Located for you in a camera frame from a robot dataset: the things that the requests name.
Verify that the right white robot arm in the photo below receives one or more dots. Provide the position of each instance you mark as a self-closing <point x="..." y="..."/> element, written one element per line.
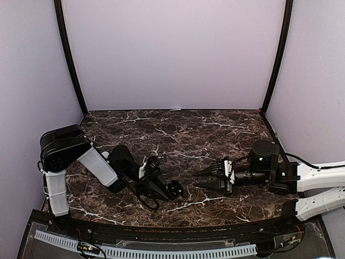
<point x="328" y="176"/>

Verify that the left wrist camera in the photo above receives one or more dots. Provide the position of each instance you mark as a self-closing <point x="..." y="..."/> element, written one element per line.
<point x="142" y="171"/>

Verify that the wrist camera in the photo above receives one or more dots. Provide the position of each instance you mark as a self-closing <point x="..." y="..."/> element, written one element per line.
<point x="228" y="181"/>
<point x="142" y="171"/>

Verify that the black front frame rail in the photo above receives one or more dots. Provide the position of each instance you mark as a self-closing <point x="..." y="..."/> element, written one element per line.
<point x="274" y="238"/>

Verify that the black charging case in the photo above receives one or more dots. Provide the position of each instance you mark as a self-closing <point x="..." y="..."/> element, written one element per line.
<point x="175" y="189"/>

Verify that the black frame post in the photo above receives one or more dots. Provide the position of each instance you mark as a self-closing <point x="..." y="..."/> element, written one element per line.
<point x="279" y="56"/>
<point x="58" y="6"/>

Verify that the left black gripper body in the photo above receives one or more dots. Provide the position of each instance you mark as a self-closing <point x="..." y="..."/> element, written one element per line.
<point x="144" y="179"/>

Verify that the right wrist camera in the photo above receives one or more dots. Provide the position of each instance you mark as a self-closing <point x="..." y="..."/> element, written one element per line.
<point x="228" y="181"/>

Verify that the white earbud charging case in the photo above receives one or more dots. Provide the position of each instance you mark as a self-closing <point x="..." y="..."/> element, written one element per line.
<point x="105" y="154"/>

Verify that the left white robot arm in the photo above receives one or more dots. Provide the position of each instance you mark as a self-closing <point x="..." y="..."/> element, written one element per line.
<point x="62" y="147"/>

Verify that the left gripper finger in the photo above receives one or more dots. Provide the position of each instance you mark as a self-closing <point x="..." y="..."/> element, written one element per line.
<point x="157" y="193"/>
<point x="154" y="174"/>

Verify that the right black frame post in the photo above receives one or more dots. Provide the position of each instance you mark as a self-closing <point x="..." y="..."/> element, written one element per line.
<point x="279" y="56"/>

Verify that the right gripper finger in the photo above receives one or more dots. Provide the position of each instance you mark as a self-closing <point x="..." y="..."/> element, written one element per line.
<point x="219" y="186"/>
<point x="215" y="170"/>

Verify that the left black frame post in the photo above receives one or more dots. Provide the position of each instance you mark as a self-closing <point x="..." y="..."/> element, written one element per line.
<point x="58" y="6"/>

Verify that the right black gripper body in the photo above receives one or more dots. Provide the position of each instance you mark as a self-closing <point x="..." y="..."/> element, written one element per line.
<point x="261" y="178"/>

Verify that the white slotted cable duct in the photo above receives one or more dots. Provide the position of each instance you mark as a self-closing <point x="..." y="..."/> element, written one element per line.
<point x="114" y="252"/>

